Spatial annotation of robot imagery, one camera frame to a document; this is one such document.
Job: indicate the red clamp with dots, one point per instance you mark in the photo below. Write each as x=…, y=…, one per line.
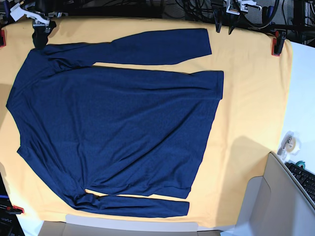
x=2, y=38
x=278, y=42
x=14, y=210

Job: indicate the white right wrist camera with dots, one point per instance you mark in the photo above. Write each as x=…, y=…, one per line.
x=16, y=12

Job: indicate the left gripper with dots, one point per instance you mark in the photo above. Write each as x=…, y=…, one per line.
x=231, y=8

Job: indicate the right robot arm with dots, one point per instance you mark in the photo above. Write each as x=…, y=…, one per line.
x=47, y=7

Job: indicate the red clamp bottom left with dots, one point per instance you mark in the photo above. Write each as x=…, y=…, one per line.
x=14, y=210

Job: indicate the red clamp top right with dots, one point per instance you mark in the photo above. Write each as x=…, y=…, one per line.
x=278, y=42

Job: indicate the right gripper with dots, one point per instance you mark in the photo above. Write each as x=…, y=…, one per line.
x=42, y=24

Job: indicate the red clamp top left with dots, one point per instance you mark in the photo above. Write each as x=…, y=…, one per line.
x=2, y=38

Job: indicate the black keyboard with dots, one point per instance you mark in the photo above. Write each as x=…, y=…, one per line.
x=305, y=178

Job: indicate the green tape roll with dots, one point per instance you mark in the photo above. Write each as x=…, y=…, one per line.
x=301, y=164

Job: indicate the clear tape dispenser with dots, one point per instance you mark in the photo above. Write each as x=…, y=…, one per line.
x=290, y=144

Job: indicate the navy blue long-sleeve shirt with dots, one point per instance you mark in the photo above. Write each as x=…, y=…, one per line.
x=117, y=141

